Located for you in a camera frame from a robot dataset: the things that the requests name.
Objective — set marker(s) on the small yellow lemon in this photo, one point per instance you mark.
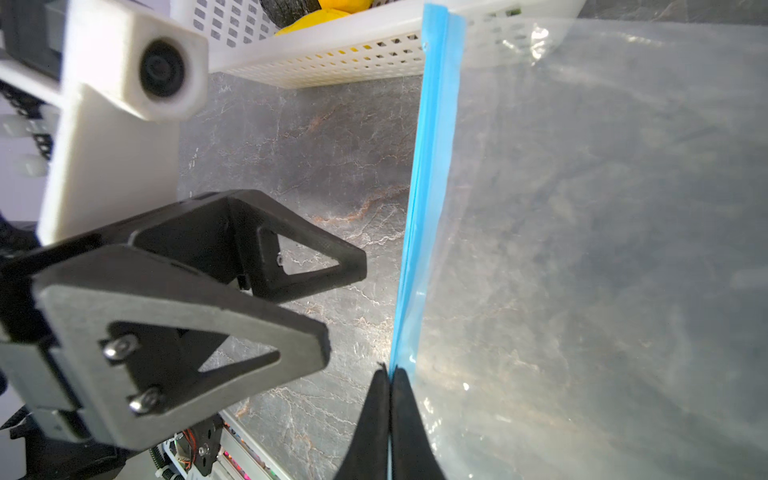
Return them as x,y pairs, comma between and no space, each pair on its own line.
346,6

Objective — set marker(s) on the clear zip bag blue zipper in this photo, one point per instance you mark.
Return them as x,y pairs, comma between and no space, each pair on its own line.
595,302

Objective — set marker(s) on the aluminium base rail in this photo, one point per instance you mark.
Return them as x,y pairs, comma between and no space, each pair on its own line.
241,457

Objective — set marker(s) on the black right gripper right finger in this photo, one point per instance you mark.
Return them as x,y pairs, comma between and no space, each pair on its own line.
411,454

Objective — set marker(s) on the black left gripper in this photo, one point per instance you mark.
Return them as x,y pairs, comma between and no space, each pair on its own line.
112,344

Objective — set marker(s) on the dark round avocado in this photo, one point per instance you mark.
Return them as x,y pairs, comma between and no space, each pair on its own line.
283,13

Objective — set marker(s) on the white perforated plastic basket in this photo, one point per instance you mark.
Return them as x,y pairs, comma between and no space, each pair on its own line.
382,42

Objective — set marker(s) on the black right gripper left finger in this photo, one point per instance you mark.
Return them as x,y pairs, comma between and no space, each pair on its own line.
367,455

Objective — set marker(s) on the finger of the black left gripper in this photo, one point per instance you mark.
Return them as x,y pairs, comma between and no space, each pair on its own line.
241,236

